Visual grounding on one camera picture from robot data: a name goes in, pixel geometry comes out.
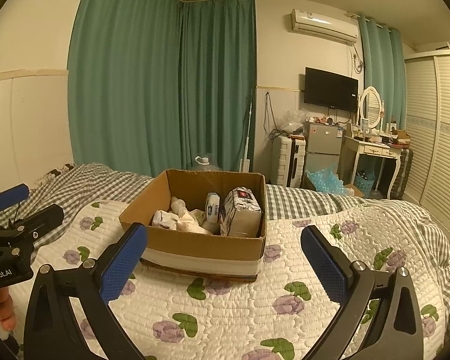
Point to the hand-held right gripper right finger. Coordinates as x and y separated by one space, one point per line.
322 262

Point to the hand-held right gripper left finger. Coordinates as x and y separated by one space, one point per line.
123 266

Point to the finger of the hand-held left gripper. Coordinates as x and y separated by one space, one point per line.
11 195
41 219

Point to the cream sock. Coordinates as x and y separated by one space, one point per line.
189 225

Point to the cardboard box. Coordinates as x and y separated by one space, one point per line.
210 251

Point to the white lavender fabric bundle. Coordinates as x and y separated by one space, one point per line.
199 216

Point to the printed tissue pack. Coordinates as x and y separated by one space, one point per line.
240 213

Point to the small blue white tissue pack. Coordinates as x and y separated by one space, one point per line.
212 207

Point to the person's left hand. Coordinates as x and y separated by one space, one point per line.
2 307

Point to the dark patterned cloth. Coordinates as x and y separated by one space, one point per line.
54 170

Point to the small open cardboard carton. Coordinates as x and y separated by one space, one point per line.
354 190

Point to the blue crumpled plastic bag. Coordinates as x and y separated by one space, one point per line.
324 180

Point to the blue plastic basket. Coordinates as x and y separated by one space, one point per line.
364 183

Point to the white floral quilt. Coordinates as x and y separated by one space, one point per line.
228 315

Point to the white suitcase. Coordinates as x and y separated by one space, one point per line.
289 159

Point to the grey small fridge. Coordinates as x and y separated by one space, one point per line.
324 146

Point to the dark suitcase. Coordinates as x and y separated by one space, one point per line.
403 172

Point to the white dressing table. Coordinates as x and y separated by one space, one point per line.
375 150

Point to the clear water jug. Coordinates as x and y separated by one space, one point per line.
204 163

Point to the clear plastic bag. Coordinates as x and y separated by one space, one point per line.
293 122

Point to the stack of boxes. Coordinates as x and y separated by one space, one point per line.
399 137

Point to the white mop pole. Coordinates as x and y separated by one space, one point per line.
248 131

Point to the white oval mirror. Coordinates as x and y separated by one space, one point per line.
372 105

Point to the wide teal curtain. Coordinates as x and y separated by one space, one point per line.
123 75

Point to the white slatted wardrobe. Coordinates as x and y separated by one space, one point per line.
438 138

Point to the narrow teal curtain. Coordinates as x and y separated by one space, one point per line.
384 71

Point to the teal corner curtain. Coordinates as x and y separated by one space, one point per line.
217 82

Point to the white air conditioner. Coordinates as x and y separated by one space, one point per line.
324 25

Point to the black wall television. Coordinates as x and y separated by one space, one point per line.
330 88

